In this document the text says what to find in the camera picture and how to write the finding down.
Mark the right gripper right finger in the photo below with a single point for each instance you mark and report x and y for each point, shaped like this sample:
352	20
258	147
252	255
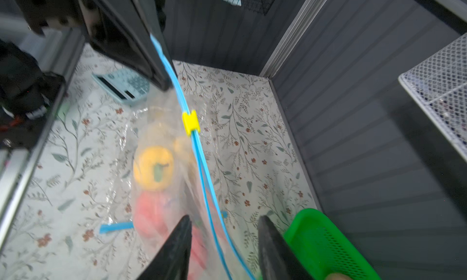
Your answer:
277	261

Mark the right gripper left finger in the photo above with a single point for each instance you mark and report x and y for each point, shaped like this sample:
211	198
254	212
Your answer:
172	260

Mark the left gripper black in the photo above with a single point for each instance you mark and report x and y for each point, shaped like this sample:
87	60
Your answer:
119	29

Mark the pink peach with leaf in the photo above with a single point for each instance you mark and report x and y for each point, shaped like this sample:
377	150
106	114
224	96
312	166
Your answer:
155	214

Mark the clear zip-top bag blue zipper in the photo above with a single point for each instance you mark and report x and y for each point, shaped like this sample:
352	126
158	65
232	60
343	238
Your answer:
181	123

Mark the yellow peach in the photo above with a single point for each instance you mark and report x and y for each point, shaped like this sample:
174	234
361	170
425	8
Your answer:
153	168
337	276

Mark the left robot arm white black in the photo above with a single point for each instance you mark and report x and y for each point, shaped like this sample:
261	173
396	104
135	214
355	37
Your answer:
24	86

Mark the green plastic basket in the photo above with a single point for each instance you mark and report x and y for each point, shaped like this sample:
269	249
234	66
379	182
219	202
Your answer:
322	248

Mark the teal calculator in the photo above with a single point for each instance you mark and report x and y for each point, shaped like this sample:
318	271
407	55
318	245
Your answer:
124	85

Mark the white wire wall basket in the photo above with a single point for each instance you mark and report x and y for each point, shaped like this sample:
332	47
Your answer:
439	87

